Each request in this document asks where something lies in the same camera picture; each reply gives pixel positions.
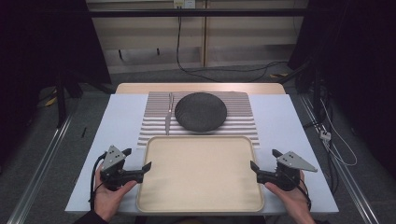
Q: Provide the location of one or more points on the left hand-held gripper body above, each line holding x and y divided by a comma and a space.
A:
113, 158

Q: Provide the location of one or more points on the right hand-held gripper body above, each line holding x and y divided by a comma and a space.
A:
288, 174

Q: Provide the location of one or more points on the beige tray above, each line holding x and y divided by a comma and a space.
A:
199, 174

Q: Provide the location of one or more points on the person's right hand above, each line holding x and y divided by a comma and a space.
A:
291, 200

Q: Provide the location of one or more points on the person's left hand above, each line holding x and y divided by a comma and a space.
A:
107, 199

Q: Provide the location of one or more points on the white table cover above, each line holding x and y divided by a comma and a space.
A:
124, 118

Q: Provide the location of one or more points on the small black floor object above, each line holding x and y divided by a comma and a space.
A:
83, 132

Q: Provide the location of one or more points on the striped placemat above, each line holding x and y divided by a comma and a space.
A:
239, 124

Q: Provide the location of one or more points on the white power strip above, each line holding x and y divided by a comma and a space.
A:
325, 135

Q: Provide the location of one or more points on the black round plate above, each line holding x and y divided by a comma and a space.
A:
200, 112

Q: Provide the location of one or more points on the black stand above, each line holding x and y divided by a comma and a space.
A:
61, 99

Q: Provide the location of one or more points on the black curtain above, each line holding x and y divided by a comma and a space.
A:
37, 46
361, 62

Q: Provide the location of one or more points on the metal floor rail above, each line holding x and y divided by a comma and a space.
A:
40, 168
345, 174

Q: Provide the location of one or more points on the black horizontal frame bar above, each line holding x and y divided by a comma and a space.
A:
199, 12

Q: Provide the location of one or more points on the white wall socket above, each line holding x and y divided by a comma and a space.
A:
184, 3

